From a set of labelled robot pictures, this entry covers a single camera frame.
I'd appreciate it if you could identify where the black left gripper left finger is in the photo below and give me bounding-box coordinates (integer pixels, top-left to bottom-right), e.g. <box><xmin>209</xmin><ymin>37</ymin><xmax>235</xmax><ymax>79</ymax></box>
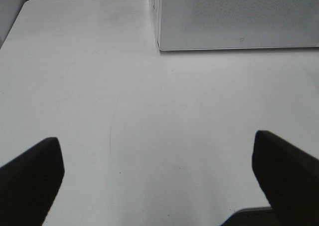
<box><xmin>0</xmin><ymin>137</ymin><xmax>65</xmax><ymax>226</ymax></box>

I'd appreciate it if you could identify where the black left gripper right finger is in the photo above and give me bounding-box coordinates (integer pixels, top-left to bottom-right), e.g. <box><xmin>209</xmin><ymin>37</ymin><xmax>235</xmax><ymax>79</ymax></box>
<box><xmin>252</xmin><ymin>130</ymin><xmax>319</xmax><ymax>226</ymax></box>

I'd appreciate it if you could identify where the white microwave door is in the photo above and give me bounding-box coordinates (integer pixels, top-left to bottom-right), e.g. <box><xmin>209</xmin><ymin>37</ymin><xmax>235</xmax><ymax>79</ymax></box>
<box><xmin>158</xmin><ymin>0</ymin><xmax>319</xmax><ymax>51</ymax></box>

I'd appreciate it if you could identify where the white microwave oven body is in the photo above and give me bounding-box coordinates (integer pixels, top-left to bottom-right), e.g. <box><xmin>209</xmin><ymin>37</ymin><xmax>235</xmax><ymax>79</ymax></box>
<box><xmin>149</xmin><ymin>0</ymin><xmax>319</xmax><ymax>51</ymax></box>

